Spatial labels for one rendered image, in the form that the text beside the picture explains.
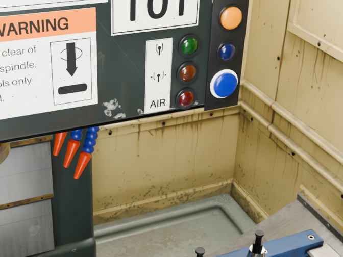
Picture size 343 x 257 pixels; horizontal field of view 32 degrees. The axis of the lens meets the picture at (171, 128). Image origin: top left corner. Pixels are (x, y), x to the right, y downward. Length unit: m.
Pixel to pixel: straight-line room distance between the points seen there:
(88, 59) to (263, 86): 1.39
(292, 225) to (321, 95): 0.41
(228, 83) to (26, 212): 0.91
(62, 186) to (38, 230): 0.13
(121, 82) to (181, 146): 1.44
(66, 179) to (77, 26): 0.95
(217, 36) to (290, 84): 1.19
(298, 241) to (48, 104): 0.66
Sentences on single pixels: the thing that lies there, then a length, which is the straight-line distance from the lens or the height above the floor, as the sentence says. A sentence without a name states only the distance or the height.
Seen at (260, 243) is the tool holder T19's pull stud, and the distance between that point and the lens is 0.99.
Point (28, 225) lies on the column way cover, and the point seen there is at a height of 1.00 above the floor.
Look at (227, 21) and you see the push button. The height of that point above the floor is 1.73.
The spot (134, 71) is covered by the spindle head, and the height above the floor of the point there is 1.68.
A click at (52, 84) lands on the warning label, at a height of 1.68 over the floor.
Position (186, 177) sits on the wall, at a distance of 2.15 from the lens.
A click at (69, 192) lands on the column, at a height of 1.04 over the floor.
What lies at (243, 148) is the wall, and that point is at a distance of 2.15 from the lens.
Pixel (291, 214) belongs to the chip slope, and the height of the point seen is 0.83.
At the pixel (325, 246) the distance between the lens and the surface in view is 1.16.
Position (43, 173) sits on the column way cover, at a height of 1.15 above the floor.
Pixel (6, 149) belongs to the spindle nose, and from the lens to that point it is 0.82.
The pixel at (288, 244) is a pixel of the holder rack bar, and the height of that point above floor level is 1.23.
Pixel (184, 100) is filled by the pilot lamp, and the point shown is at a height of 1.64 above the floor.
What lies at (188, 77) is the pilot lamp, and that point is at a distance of 0.65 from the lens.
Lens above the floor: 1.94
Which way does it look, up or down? 30 degrees down
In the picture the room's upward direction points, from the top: 3 degrees clockwise
